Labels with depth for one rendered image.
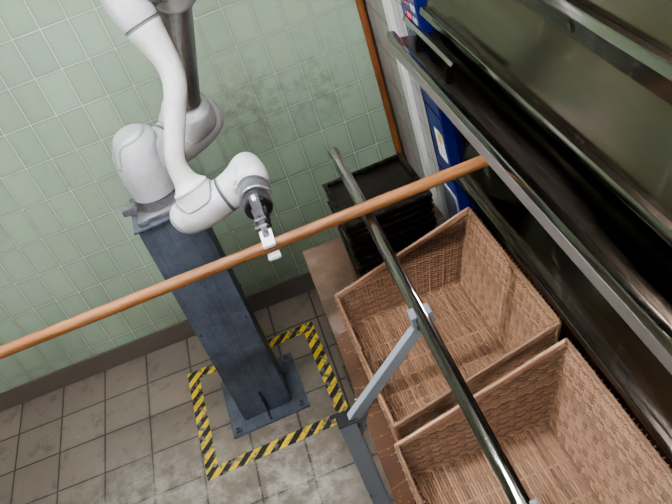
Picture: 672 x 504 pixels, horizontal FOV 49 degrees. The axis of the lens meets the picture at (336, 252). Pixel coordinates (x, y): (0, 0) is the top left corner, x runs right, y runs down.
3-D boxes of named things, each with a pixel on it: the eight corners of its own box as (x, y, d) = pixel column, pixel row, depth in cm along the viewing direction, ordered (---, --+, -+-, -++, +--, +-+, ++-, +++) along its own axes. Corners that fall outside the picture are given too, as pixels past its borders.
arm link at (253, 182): (274, 197, 200) (278, 208, 195) (242, 209, 199) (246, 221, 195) (263, 169, 194) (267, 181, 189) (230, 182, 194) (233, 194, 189)
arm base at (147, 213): (123, 204, 249) (116, 191, 246) (185, 178, 251) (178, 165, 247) (127, 232, 235) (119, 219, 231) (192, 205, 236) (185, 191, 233)
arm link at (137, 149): (122, 198, 241) (90, 141, 227) (164, 166, 249) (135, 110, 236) (151, 209, 230) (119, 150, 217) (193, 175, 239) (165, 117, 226)
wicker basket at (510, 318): (484, 270, 239) (470, 202, 222) (575, 393, 194) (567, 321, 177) (344, 328, 236) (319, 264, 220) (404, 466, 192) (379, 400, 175)
